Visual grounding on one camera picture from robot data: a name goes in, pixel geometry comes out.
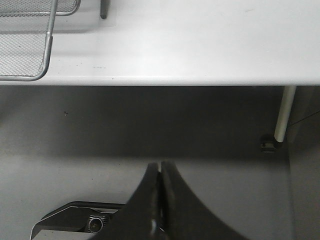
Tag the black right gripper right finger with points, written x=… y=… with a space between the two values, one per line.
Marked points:
x=184 y=215

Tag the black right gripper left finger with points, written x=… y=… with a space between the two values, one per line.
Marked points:
x=140 y=217

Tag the mesh tray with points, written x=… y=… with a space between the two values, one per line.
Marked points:
x=67 y=7
x=26 y=37

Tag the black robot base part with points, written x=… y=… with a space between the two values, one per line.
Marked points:
x=78 y=216

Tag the black caster wheel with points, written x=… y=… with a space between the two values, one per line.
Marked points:
x=267 y=144

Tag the white table leg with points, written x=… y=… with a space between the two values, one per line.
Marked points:
x=287 y=99

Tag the grey metal rack frame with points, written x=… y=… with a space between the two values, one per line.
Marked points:
x=104 y=6

